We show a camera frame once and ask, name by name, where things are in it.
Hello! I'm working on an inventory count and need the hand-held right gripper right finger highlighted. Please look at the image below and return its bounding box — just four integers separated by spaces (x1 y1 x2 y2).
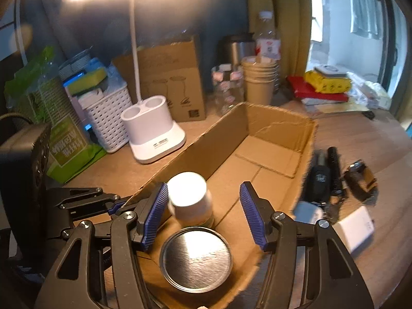
240 181 375 309

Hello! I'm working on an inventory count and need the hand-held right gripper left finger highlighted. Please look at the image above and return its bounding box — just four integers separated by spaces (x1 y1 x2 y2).
34 182 169 309

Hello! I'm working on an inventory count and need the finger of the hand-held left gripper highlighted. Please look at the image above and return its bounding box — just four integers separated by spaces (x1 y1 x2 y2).
61 219 113 242
48 187 129 217

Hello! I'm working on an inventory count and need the white bottle with white cap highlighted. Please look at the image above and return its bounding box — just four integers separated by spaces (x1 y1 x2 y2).
167 172 214 227

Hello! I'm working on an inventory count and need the tin can with silver lid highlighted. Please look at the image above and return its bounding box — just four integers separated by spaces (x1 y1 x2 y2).
159 226 233 293

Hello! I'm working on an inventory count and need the black car key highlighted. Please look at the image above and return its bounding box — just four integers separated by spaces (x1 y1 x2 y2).
304 153 332 204

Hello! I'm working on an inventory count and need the white power bank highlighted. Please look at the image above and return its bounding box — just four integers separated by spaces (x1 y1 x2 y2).
331 205 376 258

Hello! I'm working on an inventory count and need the watch with brown strap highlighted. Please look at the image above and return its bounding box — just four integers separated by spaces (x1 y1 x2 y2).
343 160 379 205

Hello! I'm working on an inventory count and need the green packet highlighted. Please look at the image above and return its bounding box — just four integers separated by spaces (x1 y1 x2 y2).
5 47 105 184

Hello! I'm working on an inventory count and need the white desk lamp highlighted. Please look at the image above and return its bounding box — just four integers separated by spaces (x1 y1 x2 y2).
61 0 194 164

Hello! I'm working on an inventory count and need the white plastic basket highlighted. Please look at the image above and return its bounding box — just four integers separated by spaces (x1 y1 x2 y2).
77 85 133 153

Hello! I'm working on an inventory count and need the white tissue pack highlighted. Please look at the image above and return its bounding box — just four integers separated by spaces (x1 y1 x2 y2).
78 88 104 101

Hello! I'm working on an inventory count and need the yellow green sponge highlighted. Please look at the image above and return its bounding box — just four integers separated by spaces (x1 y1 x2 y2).
66 67 108 95

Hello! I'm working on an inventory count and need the clear plastic bag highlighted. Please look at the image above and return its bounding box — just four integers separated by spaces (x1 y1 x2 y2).
105 61 124 87

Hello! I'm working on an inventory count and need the floral glass jar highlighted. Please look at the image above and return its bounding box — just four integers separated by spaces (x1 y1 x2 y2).
211 65 246 116

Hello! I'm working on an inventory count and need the stack of paper cups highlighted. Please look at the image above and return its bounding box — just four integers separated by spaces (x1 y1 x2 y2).
241 56 280 105

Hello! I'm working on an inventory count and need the red book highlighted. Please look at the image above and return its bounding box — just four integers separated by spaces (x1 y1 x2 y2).
286 75 350 102

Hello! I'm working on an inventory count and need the printed brown cardboard box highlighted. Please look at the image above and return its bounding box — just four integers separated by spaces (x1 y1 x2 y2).
111 35 207 122

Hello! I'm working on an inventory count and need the yellow packet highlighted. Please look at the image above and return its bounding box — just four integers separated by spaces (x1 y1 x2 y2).
304 70 351 93

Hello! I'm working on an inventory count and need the small white gadget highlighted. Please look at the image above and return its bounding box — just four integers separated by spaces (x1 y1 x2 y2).
314 65 350 79

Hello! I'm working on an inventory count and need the steel thermos mug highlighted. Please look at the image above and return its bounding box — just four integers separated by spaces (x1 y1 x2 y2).
220 35 256 68

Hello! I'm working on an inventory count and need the clear water bottle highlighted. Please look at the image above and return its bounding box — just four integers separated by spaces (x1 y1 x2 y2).
254 11 282 62

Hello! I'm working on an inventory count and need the yellow curtain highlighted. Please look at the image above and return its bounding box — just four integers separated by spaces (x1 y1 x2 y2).
245 0 313 75

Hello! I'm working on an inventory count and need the hanging laundry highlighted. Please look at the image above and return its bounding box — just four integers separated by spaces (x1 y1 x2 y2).
349 0 387 41

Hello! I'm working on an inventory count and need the black braided cable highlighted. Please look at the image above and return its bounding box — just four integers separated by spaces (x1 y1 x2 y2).
0 113 34 126

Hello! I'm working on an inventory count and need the black window frame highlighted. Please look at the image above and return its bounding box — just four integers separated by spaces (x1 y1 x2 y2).
380 0 403 99

